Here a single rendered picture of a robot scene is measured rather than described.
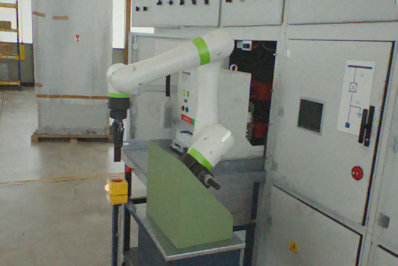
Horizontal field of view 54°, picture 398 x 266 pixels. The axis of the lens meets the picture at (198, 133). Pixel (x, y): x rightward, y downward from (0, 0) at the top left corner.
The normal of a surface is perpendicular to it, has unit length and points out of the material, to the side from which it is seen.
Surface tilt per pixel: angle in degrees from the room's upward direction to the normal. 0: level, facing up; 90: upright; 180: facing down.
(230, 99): 90
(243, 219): 90
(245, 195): 90
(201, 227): 90
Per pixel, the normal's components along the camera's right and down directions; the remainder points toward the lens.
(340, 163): -0.90, 0.04
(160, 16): -0.60, 0.14
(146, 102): 0.10, 0.22
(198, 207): 0.45, 0.22
